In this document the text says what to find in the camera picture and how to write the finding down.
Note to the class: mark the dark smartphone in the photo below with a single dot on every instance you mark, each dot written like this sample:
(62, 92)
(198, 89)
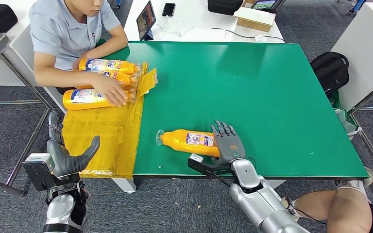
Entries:
(168, 9)

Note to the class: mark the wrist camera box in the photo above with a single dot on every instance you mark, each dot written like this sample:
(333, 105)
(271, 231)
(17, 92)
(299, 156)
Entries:
(38, 170)
(202, 165)

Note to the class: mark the yellow taped cardboard sheet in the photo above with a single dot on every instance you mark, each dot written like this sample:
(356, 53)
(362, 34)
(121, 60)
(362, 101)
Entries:
(109, 141)

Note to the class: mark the black tablet on stand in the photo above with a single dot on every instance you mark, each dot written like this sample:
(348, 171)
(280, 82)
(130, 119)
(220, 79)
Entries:
(146, 20)

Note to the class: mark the orange detergent bottle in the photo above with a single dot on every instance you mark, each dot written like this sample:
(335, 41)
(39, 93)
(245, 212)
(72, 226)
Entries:
(180, 141)
(125, 77)
(109, 65)
(83, 99)

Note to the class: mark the green bag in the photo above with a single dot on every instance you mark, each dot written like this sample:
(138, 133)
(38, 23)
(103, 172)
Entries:
(335, 100)

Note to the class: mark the white plastic bag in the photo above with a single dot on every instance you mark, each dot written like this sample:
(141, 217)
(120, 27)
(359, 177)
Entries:
(346, 124)

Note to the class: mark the brown cardboard box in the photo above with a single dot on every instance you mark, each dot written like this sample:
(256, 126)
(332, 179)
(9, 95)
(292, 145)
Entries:
(254, 19)

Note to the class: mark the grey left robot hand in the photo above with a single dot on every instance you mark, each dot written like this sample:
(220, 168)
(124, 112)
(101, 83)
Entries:
(64, 160)

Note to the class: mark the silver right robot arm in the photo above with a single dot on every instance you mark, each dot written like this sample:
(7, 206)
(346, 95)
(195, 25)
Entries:
(263, 202)

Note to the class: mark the black backpack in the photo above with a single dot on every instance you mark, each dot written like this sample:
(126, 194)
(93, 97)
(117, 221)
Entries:
(329, 72)

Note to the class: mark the black bag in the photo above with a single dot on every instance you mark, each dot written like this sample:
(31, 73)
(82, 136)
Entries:
(224, 6)

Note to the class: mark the white table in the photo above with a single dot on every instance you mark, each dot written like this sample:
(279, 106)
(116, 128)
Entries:
(202, 22)
(366, 41)

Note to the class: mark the black screen device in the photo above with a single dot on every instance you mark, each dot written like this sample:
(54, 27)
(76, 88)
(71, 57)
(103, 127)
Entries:
(267, 4)

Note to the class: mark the white power adapter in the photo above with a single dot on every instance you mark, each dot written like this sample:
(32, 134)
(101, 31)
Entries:
(260, 38)

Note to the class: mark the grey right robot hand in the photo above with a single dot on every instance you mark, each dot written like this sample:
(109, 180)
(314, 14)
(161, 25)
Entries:
(230, 146)

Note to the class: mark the white desk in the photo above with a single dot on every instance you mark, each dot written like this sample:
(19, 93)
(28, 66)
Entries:
(16, 61)

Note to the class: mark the person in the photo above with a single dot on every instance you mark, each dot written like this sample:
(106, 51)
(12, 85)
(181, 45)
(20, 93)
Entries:
(64, 41)
(347, 210)

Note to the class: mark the white table leg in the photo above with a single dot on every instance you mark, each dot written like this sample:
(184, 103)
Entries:
(275, 183)
(125, 186)

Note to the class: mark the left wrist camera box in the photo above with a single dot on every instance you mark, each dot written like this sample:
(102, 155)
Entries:
(38, 170)

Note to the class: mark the blue metal trolley frame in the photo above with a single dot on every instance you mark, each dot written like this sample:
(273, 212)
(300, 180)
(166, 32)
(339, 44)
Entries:
(355, 6)

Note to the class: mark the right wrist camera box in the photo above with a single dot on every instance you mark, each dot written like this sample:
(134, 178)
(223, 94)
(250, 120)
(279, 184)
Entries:
(202, 165)

